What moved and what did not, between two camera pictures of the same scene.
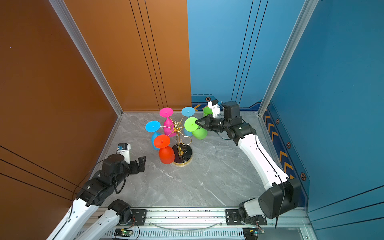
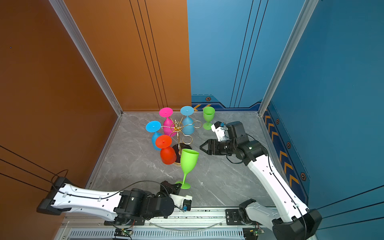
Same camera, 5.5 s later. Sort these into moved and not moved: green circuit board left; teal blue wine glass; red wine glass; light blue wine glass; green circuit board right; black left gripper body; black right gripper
Moved: black left gripper body; black right gripper
Not moved: green circuit board right; green circuit board left; teal blue wine glass; red wine glass; light blue wine glass
